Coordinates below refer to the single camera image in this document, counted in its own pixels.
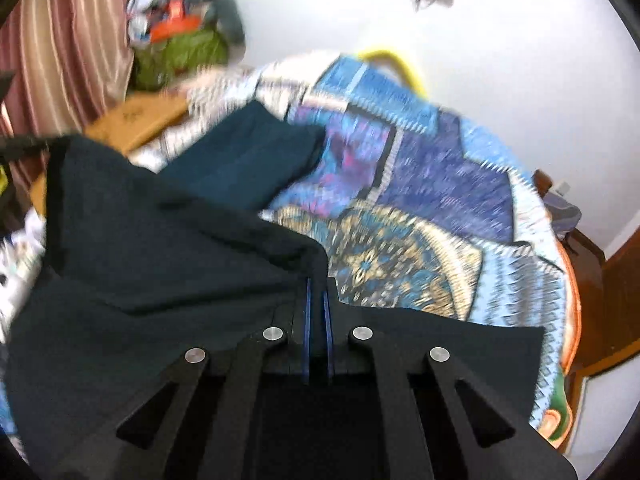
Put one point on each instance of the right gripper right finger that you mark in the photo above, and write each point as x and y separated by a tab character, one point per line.
424	397

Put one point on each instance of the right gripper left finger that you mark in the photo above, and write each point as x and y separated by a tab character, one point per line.
176	386

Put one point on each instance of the black pants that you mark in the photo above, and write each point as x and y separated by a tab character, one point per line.
121	231

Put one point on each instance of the patchwork blue bed quilt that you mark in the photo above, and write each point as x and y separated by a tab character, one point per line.
416	206

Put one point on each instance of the grey bag on floor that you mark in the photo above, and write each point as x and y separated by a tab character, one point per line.
564	215

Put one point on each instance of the dark teal folded garment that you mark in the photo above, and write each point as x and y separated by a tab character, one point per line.
246	160

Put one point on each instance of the wooden lap desk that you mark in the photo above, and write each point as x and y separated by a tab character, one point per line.
138	120

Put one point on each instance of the green fabric storage box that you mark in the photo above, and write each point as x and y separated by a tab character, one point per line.
156	65

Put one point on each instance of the striped pink curtain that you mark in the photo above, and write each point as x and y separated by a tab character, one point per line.
70	61

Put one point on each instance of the orange box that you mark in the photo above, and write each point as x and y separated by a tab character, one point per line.
172	18

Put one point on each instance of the grey neck pillow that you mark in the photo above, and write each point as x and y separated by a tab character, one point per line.
225	17

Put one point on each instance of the yellow foam bed rail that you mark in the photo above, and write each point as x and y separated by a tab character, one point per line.
391	59

